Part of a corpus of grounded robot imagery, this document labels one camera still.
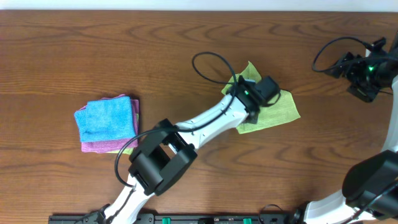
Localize green microfibre cloth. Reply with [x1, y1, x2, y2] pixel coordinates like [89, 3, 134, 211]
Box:
[236, 61, 300, 134]

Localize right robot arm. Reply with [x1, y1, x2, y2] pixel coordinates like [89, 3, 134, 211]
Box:
[291, 37, 397, 224]

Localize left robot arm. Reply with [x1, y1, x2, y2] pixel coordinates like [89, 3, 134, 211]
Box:
[97, 78, 267, 223]

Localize folded green cloth under stack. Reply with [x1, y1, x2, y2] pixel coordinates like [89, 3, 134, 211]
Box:
[109, 112, 139, 155]

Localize folded blue microfibre cloth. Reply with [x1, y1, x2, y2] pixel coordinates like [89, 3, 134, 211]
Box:
[74, 96, 136, 142]

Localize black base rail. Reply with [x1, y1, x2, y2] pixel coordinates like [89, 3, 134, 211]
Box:
[48, 212, 364, 224]

